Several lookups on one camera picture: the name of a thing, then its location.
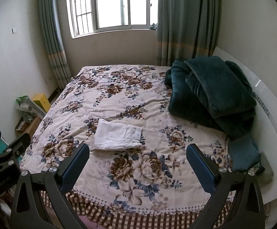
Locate white headboard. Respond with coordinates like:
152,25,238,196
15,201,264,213
211,46,277,204

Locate dark green comforter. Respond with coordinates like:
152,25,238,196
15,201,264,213
164,56,257,140

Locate yellow box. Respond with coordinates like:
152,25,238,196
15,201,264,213
32,94,51,112

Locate wooden nightstand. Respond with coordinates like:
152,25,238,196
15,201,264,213
15,116,43,139

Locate green striped curtain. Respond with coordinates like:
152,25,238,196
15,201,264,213
38,0,71,90
156,0,219,67

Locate floral printed blanket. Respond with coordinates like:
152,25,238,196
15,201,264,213
19,64,239,227

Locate green and white plastic bag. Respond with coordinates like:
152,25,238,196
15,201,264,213
15,96,47,120

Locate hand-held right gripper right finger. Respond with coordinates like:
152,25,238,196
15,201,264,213
186,144,265,229

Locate sliding window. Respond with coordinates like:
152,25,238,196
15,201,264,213
65,0,159,39

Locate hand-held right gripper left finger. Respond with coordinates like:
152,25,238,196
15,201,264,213
10,143,90,229

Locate white pants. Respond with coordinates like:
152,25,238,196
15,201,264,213
93,119,144,151

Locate teal pillow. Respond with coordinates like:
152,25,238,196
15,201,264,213
228,134,262,172

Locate grey cloth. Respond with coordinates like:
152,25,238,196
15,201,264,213
258,151,275,184

